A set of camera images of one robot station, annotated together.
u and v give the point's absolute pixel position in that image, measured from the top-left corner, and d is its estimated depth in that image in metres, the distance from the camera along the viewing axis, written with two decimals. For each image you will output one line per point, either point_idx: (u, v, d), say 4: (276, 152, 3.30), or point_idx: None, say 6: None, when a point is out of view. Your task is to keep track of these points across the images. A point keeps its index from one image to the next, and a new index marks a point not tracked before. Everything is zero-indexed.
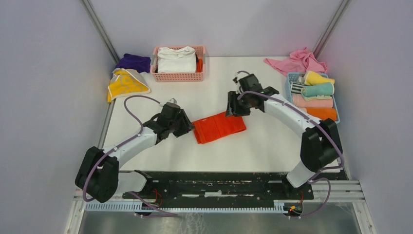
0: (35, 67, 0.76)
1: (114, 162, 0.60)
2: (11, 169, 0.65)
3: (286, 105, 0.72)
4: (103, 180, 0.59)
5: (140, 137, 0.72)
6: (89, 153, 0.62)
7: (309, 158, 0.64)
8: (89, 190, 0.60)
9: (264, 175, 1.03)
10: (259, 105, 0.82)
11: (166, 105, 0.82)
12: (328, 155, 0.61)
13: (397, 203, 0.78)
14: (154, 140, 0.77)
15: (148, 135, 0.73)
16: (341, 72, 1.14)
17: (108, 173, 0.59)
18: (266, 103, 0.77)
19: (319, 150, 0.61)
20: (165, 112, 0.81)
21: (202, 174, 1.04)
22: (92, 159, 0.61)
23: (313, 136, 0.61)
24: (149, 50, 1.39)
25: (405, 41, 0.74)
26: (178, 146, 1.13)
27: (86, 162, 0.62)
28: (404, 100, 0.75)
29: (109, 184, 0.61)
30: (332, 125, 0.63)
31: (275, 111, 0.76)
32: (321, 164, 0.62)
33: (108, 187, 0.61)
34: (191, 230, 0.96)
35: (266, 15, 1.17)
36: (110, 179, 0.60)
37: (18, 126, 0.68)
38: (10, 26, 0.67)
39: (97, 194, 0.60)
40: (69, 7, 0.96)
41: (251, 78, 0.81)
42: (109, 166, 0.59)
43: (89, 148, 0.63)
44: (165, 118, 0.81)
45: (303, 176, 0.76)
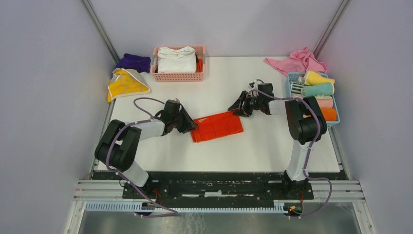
0: (34, 68, 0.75)
1: (138, 129, 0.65)
2: (11, 169, 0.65)
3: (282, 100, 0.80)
4: (127, 145, 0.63)
5: (153, 122, 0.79)
6: (113, 124, 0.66)
7: (293, 127, 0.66)
8: (111, 159, 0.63)
9: (264, 175, 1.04)
10: (266, 109, 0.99)
11: (168, 102, 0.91)
12: (308, 124, 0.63)
13: (398, 203, 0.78)
14: (162, 129, 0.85)
15: (158, 123, 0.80)
16: (342, 72, 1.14)
17: (131, 140, 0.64)
18: (270, 104, 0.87)
19: (299, 116, 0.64)
20: (167, 107, 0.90)
21: (202, 174, 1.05)
22: (115, 129, 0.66)
23: (291, 104, 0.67)
24: (148, 50, 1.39)
25: (405, 41, 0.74)
26: (178, 146, 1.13)
27: (108, 133, 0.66)
28: (404, 101, 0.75)
29: (131, 151, 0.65)
30: (312, 99, 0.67)
31: (276, 109, 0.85)
32: (302, 132, 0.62)
33: (129, 156, 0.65)
34: (191, 230, 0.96)
35: (266, 15, 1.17)
36: (133, 146, 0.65)
37: (17, 126, 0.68)
38: (10, 27, 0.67)
39: (121, 161, 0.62)
40: (68, 7, 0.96)
41: (266, 86, 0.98)
42: (133, 133, 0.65)
43: (112, 120, 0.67)
44: (168, 114, 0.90)
45: (297, 165, 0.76)
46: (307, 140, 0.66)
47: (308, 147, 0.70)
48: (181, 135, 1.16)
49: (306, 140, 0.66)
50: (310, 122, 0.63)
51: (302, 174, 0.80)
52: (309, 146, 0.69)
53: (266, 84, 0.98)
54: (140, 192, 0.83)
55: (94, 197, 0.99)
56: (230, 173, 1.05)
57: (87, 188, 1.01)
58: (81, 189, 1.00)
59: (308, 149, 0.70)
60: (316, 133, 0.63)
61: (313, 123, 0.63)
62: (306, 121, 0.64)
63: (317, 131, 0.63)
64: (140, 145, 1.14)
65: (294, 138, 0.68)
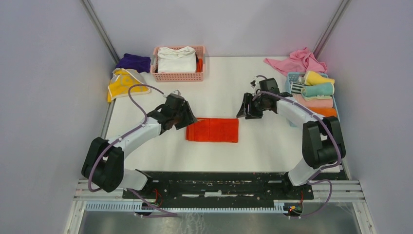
0: (35, 67, 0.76)
1: (120, 151, 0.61)
2: (11, 169, 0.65)
3: (296, 104, 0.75)
4: (110, 168, 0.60)
5: (145, 126, 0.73)
6: (94, 144, 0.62)
7: (307, 152, 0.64)
8: (95, 179, 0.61)
9: (264, 175, 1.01)
10: (272, 106, 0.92)
11: (171, 96, 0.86)
12: (324, 150, 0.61)
13: (398, 203, 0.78)
14: (159, 130, 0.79)
15: (152, 125, 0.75)
16: (342, 72, 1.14)
17: (113, 162, 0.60)
18: (278, 102, 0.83)
19: (317, 144, 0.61)
20: (169, 102, 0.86)
21: (202, 174, 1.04)
22: (98, 148, 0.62)
23: (312, 128, 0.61)
24: (148, 50, 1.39)
25: (405, 41, 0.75)
26: (178, 146, 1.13)
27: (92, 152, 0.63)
28: (404, 101, 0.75)
29: (116, 174, 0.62)
30: (335, 122, 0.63)
31: (284, 111, 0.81)
32: (318, 159, 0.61)
33: (114, 177, 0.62)
34: (191, 230, 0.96)
35: (266, 15, 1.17)
36: (116, 168, 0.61)
37: (18, 125, 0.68)
38: (11, 26, 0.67)
39: (104, 183, 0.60)
40: (69, 7, 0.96)
41: (270, 82, 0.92)
42: (114, 156, 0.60)
43: (94, 138, 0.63)
44: (169, 108, 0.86)
45: (302, 175, 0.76)
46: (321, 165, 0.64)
47: (318, 169, 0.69)
48: (181, 135, 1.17)
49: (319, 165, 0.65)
50: (328, 148, 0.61)
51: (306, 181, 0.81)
52: (320, 169, 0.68)
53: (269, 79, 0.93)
54: (137, 195, 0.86)
55: (94, 197, 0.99)
56: (230, 173, 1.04)
57: (87, 188, 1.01)
58: (81, 189, 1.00)
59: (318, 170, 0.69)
60: (332, 160, 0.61)
61: (331, 149, 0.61)
62: (322, 146, 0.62)
63: (335, 158, 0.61)
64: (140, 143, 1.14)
65: (306, 162, 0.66)
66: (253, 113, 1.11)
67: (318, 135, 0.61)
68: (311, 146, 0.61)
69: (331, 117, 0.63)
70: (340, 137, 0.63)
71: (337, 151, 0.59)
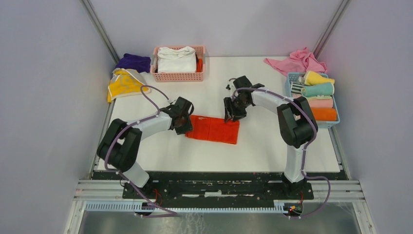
0: (35, 68, 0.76)
1: (138, 131, 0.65)
2: (12, 169, 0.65)
3: (268, 92, 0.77)
4: (127, 147, 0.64)
5: (159, 117, 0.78)
6: (114, 124, 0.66)
7: (285, 133, 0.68)
8: (111, 158, 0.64)
9: (264, 175, 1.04)
10: (249, 99, 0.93)
11: (180, 98, 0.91)
12: (301, 128, 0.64)
13: (398, 203, 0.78)
14: (168, 124, 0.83)
15: (164, 117, 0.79)
16: (342, 72, 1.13)
17: (131, 142, 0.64)
18: (252, 94, 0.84)
19: (292, 123, 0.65)
20: (178, 103, 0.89)
21: (202, 174, 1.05)
22: (117, 129, 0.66)
23: (285, 110, 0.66)
24: (148, 50, 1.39)
25: (405, 42, 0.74)
26: (178, 146, 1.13)
27: (110, 133, 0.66)
28: (404, 101, 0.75)
29: (131, 154, 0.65)
30: (304, 102, 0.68)
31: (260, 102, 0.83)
32: (295, 136, 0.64)
33: (129, 158, 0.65)
34: (191, 230, 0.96)
35: (266, 15, 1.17)
36: (133, 148, 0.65)
37: (17, 126, 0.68)
38: (11, 27, 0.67)
39: (120, 162, 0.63)
40: (68, 7, 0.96)
41: (241, 78, 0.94)
42: (133, 135, 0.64)
43: (114, 120, 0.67)
44: (178, 108, 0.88)
45: (295, 165, 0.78)
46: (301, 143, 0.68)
47: (303, 149, 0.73)
48: (180, 135, 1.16)
49: (300, 143, 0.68)
50: (303, 126, 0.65)
51: (301, 173, 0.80)
52: (304, 148, 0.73)
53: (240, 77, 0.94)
54: (140, 193, 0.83)
55: (94, 197, 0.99)
56: (230, 173, 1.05)
57: (87, 188, 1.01)
58: (81, 189, 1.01)
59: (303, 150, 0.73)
60: (310, 135, 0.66)
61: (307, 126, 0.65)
62: (297, 126, 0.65)
63: (311, 132, 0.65)
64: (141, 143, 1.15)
65: (288, 143, 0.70)
66: (237, 113, 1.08)
67: (291, 115, 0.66)
68: (287, 126, 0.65)
69: (301, 98, 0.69)
70: (311, 113, 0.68)
71: (311, 126, 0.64)
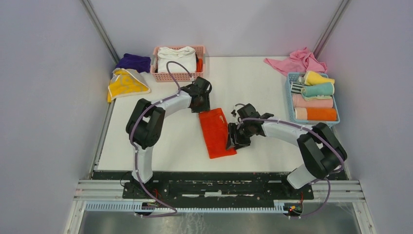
0: (35, 67, 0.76)
1: (162, 110, 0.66)
2: (12, 168, 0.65)
3: (280, 121, 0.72)
4: (152, 125, 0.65)
5: (179, 96, 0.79)
6: (140, 104, 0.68)
7: (310, 165, 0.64)
8: (138, 135, 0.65)
9: (264, 175, 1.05)
10: (259, 131, 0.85)
11: (199, 78, 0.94)
12: (328, 159, 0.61)
13: (398, 203, 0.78)
14: (187, 103, 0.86)
15: (184, 96, 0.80)
16: (342, 72, 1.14)
17: (157, 119, 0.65)
18: (264, 126, 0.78)
19: (319, 154, 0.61)
20: (197, 83, 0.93)
21: (202, 174, 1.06)
22: (141, 108, 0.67)
23: (309, 142, 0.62)
24: (148, 50, 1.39)
25: (405, 41, 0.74)
26: (179, 146, 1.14)
27: (137, 111, 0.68)
28: (404, 101, 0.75)
29: (157, 130, 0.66)
30: (325, 128, 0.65)
31: (274, 133, 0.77)
32: (325, 169, 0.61)
33: (155, 134, 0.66)
34: (191, 230, 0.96)
35: (266, 15, 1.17)
36: (158, 125, 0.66)
37: (17, 125, 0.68)
38: (11, 26, 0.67)
39: (145, 138, 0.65)
40: (68, 7, 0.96)
41: (249, 107, 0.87)
42: (158, 113, 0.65)
43: (139, 99, 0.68)
44: (197, 87, 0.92)
45: (303, 180, 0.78)
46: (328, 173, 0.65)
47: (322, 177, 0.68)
48: (181, 136, 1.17)
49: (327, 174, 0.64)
50: (330, 155, 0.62)
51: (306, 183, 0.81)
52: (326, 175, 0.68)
53: (246, 105, 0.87)
54: (144, 187, 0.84)
55: (94, 197, 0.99)
56: (230, 173, 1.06)
57: (87, 188, 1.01)
58: (81, 189, 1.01)
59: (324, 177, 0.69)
60: (337, 165, 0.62)
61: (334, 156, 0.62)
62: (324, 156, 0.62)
63: (339, 162, 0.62)
64: None
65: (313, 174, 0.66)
66: (242, 141, 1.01)
67: (316, 146, 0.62)
68: (313, 159, 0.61)
69: (320, 125, 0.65)
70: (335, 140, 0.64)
71: (340, 156, 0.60)
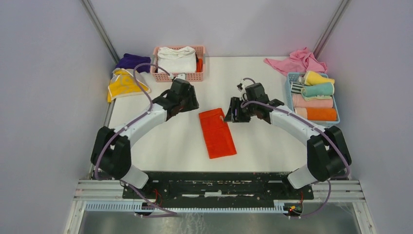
0: (35, 68, 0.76)
1: (125, 140, 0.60)
2: (12, 168, 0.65)
3: (290, 115, 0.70)
4: (117, 157, 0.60)
5: (150, 114, 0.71)
6: (101, 133, 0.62)
7: (313, 166, 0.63)
8: (104, 167, 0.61)
9: (264, 175, 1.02)
10: (264, 117, 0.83)
11: (177, 81, 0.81)
12: (333, 164, 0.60)
13: (398, 203, 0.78)
14: (165, 117, 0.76)
15: (158, 112, 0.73)
16: (342, 72, 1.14)
17: (120, 151, 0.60)
18: (271, 113, 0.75)
19: (325, 158, 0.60)
20: (175, 87, 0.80)
21: (202, 174, 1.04)
22: (104, 138, 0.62)
23: (318, 145, 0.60)
24: (148, 50, 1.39)
25: (405, 41, 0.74)
26: (179, 145, 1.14)
27: (99, 141, 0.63)
28: (404, 101, 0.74)
29: (123, 162, 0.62)
30: (337, 133, 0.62)
31: (280, 124, 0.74)
32: (327, 173, 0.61)
33: (122, 165, 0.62)
34: (191, 230, 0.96)
35: (266, 15, 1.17)
36: (124, 156, 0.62)
37: (18, 126, 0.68)
38: (11, 27, 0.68)
39: (112, 170, 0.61)
40: (68, 7, 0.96)
41: (258, 88, 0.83)
42: (121, 145, 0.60)
43: (101, 128, 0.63)
44: (175, 95, 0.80)
45: (304, 179, 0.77)
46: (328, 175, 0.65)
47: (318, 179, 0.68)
48: (181, 135, 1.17)
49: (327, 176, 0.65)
50: (335, 160, 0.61)
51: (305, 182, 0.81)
52: None
53: (256, 86, 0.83)
54: (139, 193, 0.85)
55: (94, 197, 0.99)
56: (231, 173, 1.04)
57: (87, 188, 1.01)
58: (81, 189, 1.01)
59: None
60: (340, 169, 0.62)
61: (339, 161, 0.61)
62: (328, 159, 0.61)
63: (343, 167, 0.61)
64: (138, 144, 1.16)
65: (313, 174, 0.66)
66: (241, 118, 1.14)
67: (325, 149, 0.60)
68: (319, 162, 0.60)
69: (334, 129, 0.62)
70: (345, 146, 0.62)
71: (346, 163, 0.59)
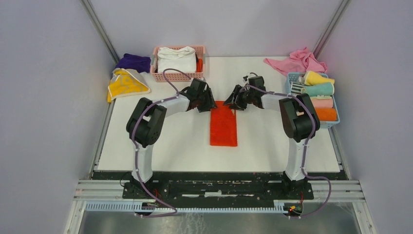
0: (34, 68, 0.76)
1: (163, 108, 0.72)
2: (12, 169, 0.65)
3: (275, 94, 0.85)
4: (153, 123, 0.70)
5: (178, 99, 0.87)
6: (141, 102, 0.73)
7: (287, 125, 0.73)
8: (139, 132, 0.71)
9: (264, 175, 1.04)
10: (259, 104, 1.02)
11: (195, 80, 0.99)
12: (302, 123, 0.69)
13: (398, 203, 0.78)
14: (186, 105, 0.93)
15: (182, 99, 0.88)
16: (342, 72, 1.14)
17: (158, 117, 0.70)
18: (261, 97, 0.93)
19: (294, 116, 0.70)
20: (194, 85, 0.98)
21: (202, 174, 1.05)
22: (143, 107, 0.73)
23: (287, 103, 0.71)
24: (148, 50, 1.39)
25: (405, 41, 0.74)
26: (178, 146, 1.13)
27: (139, 109, 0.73)
28: (404, 101, 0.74)
29: (157, 128, 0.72)
30: (306, 97, 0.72)
31: (269, 104, 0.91)
32: (296, 129, 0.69)
33: (156, 131, 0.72)
34: (191, 230, 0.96)
35: (266, 15, 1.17)
36: (159, 123, 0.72)
37: (17, 126, 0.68)
38: (10, 27, 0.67)
39: (146, 136, 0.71)
40: (68, 7, 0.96)
41: (258, 80, 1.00)
42: (159, 111, 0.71)
43: (141, 99, 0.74)
44: (194, 90, 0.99)
45: (295, 163, 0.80)
46: (301, 137, 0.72)
47: (304, 145, 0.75)
48: (181, 135, 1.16)
49: (300, 138, 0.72)
50: (305, 120, 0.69)
51: (301, 170, 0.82)
52: (305, 144, 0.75)
53: (257, 78, 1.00)
54: (143, 186, 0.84)
55: (94, 197, 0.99)
56: (230, 173, 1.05)
57: (87, 188, 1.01)
58: (81, 189, 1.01)
59: (304, 146, 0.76)
60: (309, 129, 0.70)
61: (308, 121, 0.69)
62: (300, 119, 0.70)
63: (311, 128, 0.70)
64: None
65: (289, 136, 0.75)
66: (240, 105, 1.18)
67: (292, 107, 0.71)
68: (288, 118, 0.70)
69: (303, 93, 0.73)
70: (313, 108, 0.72)
71: (311, 120, 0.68)
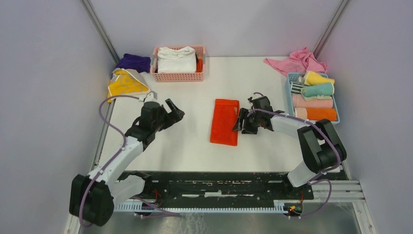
0: (35, 67, 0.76)
1: (103, 185, 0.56)
2: (12, 167, 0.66)
3: (288, 116, 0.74)
4: (98, 204, 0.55)
5: (125, 149, 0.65)
6: (76, 182, 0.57)
7: (308, 158, 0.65)
8: (86, 215, 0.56)
9: (264, 175, 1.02)
10: (268, 125, 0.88)
11: (143, 107, 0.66)
12: (326, 154, 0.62)
13: (398, 203, 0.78)
14: (141, 147, 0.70)
15: (133, 145, 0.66)
16: (341, 72, 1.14)
17: (100, 198, 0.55)
18: (272, 120, 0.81)
19: (316, 147, 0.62)
20: (144, 115, 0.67)
21: (202, 174, 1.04)
22: (81, 186, 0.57)
23: (308, 133, 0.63)
24: (148, 50, 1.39)
25: (405, 40, 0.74)
26: (177, 146, 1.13)
27: (76, 191, 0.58)
28: (404, 100, 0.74)
29: (106, 204, 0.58)
30: (327, 124, 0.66)
31: (281, 126, 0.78)
32: (321, 163, 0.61)
33: (105, 208, 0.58)
34: (191, 230, 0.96)
35: (266, 15, 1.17)
36: (105, 201, 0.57)
37: (18, 124, 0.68)
38: (11, 26, 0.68)
39: (95, 218, 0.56)
40: (68, 7, 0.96)
41: (263, 100, 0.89)
42: (99, 191, 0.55)
43: (76, 177, 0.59)
44: (147, 122, 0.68)
45: (304, 178, 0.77)
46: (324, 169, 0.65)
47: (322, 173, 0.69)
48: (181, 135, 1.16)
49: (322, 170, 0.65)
50: (328, 151, 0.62)
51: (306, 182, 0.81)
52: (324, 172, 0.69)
53: (261, 97, 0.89)
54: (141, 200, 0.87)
55: None
56: (230, 173, 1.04)
57: None
58: None
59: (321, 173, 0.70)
60: (335, 162, 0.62)
61: (331, 152, 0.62)
62: (322, 150, 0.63)
63: (336, 160, 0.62)
64: None
65: (309, 168, 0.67)
66: (250, 128, 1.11)
67: (314, 138, 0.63)
68: (310, 151, 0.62)
69: (323, 120, 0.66)
70: (337, 137, 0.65)
71: (336, 153, 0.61)
